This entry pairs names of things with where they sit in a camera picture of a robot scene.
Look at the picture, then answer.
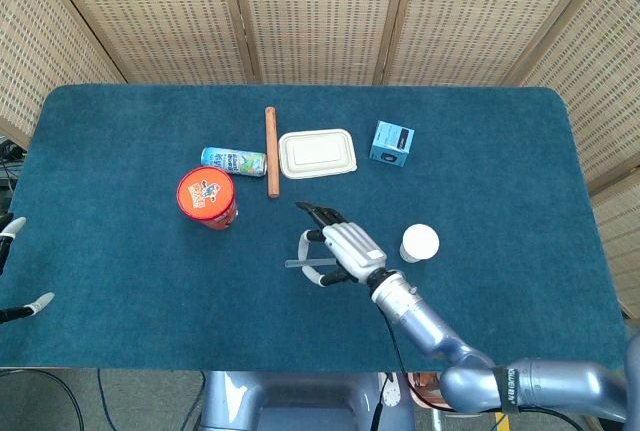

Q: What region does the blue speaker box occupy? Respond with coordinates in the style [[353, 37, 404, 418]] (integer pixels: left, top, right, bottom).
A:
[[368, 120, 415, 168]]

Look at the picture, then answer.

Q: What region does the woven bamboo folding screen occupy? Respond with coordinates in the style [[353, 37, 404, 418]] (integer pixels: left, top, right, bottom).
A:
[[0, 0, 640, 322]]

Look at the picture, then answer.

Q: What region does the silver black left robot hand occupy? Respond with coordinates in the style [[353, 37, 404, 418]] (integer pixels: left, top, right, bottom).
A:
[[0, 216, 55, 325]]

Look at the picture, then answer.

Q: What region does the white lidded food container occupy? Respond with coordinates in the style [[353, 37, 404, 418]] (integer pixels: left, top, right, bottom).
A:
[[277, 128, 358, 180]]

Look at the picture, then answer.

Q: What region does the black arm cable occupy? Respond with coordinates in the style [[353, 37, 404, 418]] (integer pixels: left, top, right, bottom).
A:
[[372, 315, 416, 431]]

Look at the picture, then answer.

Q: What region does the red snack canister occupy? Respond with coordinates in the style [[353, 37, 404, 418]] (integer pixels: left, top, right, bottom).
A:
[[175, 166, 239, 231]]

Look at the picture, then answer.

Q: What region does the blue green drink can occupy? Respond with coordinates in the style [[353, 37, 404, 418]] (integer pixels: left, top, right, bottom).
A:
[[200, 146, 268, 178]]

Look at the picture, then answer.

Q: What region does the orange round base part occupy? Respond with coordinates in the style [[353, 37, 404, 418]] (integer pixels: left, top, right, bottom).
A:
[[408, 372, 454, 411]]

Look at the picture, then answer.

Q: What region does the black velcro strap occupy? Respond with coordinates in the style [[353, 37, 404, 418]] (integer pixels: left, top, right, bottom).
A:
[[492, 365, 522, 413]]

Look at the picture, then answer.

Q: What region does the white paper cup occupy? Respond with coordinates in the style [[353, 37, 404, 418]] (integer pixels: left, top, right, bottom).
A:
[[399, 223, 441, 265]]

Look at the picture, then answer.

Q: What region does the black floor cable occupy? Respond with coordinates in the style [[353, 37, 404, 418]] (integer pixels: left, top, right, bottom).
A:
[[0, 368, 84, 431]]

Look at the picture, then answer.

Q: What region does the wooden rolling pin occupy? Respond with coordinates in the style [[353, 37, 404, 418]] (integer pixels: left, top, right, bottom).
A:
[[264, 106, 281, 200]]

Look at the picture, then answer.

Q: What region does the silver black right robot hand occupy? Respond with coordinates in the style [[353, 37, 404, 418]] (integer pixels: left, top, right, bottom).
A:
[[295, 200, 389, 288]]

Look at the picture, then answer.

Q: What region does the transparent plastic straw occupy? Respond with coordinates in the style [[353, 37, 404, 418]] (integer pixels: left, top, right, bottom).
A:
[[284, 258, 338, 269]]

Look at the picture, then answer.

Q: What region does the grey blue robot torso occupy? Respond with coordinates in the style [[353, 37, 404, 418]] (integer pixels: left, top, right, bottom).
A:
[[199, 370, 416, 431]]

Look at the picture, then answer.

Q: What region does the blue floor cable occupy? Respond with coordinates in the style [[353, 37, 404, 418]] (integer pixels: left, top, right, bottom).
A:
[[96, 368, 115, 431]]

